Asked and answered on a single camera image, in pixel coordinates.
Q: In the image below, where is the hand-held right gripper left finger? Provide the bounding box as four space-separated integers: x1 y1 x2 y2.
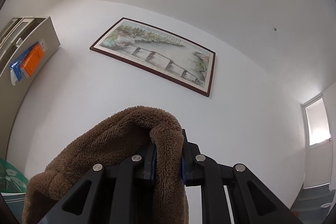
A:
38 143 157 224

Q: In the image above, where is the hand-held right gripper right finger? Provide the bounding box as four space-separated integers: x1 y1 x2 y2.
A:
181 129 302 224

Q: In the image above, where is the brown fleece jacket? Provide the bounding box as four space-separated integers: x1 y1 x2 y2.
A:
22 105 189 224

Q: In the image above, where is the framed landscape painting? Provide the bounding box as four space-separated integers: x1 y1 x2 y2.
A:
89 17 216 97

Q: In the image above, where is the grey-blue staircase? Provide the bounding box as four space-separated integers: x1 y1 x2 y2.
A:
290 182 335 212

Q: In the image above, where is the white door with glass pane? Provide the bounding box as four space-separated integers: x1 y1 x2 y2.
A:
301 93 332 188

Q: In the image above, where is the beige cabinet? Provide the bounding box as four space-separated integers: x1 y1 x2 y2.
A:
0 16 61 159

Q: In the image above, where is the orange box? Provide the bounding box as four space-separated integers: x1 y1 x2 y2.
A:
21 44 45 77

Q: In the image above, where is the blue box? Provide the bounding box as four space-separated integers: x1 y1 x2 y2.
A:
10 42 40 86

